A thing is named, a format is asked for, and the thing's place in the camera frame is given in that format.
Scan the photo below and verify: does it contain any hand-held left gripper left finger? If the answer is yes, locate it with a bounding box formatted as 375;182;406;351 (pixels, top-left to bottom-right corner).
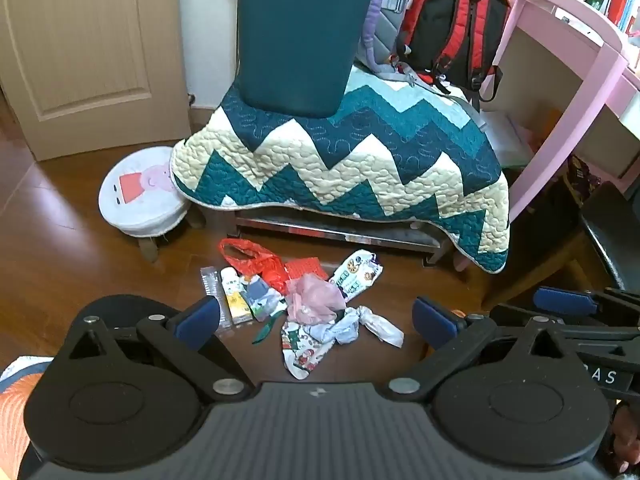
50;295;257;404

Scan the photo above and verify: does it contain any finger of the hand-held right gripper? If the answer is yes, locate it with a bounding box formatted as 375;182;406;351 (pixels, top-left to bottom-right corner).
491;305;640;357
532;286;640;327

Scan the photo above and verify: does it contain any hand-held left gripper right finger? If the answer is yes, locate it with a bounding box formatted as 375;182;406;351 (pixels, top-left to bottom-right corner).
387;296;585;404

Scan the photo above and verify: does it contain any clear plastic wrapper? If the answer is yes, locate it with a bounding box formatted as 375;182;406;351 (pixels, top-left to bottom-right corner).
200;266;236;332

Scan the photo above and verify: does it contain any yellow white tube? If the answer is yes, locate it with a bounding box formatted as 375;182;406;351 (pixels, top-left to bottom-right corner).
220;267;254;326

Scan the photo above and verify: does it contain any white knotted plastic bag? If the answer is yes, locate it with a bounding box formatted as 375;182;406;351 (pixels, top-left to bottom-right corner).
306;305;405;349

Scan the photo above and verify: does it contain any blue green packet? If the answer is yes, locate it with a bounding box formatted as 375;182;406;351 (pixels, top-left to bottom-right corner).
240;277;288;323

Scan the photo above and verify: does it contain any green plastic strip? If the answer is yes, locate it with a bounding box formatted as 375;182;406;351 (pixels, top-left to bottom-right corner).
251;312;281;345

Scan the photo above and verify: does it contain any red plastic bag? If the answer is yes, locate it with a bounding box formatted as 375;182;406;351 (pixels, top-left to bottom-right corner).
218;238;291;295

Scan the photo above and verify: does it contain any white printed snack packet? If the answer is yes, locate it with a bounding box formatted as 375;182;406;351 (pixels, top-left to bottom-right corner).
327;251;384;304

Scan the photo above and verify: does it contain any cartoon printed white bag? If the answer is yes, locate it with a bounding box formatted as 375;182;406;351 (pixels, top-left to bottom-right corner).
280;322;342;381

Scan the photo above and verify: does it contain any red dotted packet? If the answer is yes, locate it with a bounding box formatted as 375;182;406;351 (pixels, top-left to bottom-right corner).
285;257;331;282

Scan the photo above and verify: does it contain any pink plastic bag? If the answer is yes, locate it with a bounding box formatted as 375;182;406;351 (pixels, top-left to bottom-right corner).
286;275;347;325

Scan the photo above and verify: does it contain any dark teal trash bin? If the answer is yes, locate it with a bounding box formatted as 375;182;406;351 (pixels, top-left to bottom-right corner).
236;0;379;117

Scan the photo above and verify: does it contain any person's right hand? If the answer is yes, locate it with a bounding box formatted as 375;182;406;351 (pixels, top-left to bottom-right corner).
606;402;640;477

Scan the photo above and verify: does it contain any black chair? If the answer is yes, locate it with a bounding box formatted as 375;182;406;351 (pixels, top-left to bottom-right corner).
482;182;640;311

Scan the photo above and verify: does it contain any dark patterned bag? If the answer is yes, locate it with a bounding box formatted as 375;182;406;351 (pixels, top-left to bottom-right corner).
567;156;601;201

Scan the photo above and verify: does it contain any low bench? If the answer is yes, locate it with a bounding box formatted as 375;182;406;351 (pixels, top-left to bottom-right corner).
202;205;468;271

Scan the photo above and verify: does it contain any round white cartoon stool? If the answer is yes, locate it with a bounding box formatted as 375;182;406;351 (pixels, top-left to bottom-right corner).
97;146;193;263

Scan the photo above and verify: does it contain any teal cream zigzag quilt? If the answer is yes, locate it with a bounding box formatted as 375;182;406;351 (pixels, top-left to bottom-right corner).
170;62;511;275

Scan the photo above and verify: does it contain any white paper stack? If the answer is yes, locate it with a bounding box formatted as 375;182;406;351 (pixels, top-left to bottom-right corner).
480;110;536;168

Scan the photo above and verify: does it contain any orange striped clothing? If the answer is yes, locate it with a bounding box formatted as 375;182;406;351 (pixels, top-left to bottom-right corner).
0;356;52;480

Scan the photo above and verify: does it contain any pink desk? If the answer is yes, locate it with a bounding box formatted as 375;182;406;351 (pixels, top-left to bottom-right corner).
492;0;640;221

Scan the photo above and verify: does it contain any beige wooden door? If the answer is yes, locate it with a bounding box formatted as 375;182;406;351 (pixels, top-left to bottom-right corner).
0;0;193;162

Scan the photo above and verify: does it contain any red black backpack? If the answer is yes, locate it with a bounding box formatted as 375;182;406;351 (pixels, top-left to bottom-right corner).
395;0;512;113

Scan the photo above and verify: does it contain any purple grey backpack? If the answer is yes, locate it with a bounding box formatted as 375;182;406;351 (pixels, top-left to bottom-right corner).
355;0;418;73

